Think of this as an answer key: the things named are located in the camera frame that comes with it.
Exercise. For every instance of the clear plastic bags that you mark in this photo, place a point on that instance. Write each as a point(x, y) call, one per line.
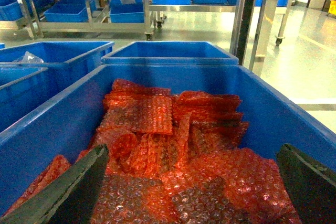
point(29, 57)

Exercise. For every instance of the empty blue bin front centre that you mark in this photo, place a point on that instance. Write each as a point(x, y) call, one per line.
point(22, 90)

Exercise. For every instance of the blue bin with clear bags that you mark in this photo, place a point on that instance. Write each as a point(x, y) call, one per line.
point(68, 61)

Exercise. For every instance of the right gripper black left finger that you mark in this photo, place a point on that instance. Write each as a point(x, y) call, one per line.
point(71, 197)

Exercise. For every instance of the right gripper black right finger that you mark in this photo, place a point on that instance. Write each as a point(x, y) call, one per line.
point(309, 184)

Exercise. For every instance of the empty blue bin rear right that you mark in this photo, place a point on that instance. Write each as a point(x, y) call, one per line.
point(170, 52)

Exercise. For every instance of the red bubble wrap bags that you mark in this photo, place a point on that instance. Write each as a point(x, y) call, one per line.
point(172, 158)

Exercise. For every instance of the blue bin with red wrap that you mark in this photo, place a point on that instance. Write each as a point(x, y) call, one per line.
point(273, 119)

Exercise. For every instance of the empty blue bin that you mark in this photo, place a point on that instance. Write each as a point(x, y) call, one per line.
point(170, 52)
point(22, 90)

